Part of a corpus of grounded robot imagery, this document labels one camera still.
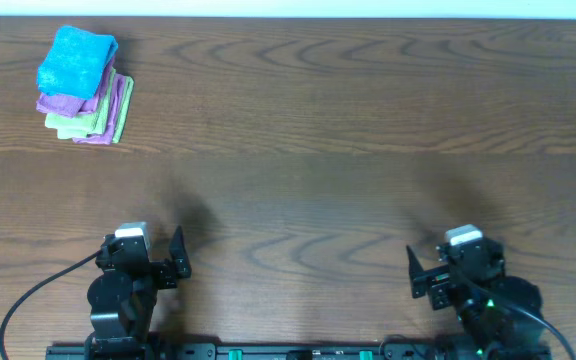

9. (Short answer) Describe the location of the blue microfiber cloth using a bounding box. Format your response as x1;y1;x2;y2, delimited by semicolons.
36;25;118;100

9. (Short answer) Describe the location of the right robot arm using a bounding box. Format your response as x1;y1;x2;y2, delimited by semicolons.
406;237;551;360

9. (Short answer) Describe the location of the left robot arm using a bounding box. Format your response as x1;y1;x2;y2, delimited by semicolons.
84;222;192;360

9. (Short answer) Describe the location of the upper green folded cloth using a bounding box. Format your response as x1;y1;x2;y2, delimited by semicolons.
44;68;116;139

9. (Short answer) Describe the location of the green folded cloth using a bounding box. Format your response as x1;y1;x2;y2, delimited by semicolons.
44;68;116;139
112;76;134;144

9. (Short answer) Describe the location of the bottom green folded cloth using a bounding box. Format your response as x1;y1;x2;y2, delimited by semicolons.
112;76;134;144

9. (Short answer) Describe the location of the lower purple folded cloth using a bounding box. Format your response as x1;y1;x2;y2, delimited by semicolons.
73;74;126;145

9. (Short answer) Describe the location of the purple folded cloth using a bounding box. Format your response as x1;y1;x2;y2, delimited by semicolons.
73;74;126;145
36;57;115;118

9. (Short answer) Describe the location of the top purple folded cloth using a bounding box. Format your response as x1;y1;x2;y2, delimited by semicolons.
36;57;115;118

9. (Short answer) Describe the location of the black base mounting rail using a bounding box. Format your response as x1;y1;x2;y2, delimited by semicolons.
45;342;552;360

